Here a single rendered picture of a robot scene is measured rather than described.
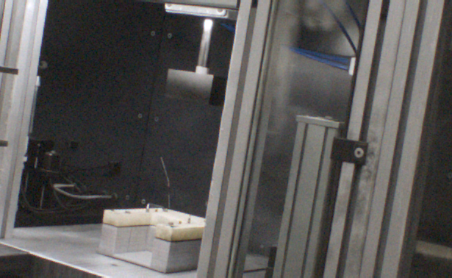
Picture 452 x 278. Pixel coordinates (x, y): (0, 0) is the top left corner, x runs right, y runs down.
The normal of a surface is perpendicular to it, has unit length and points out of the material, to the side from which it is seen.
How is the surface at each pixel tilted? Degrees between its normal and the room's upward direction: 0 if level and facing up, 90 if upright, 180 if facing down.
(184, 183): 90
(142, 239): 90
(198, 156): 90
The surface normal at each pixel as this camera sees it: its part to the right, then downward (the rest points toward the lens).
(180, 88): -0.54, -0.04
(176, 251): 0.83, 0.16
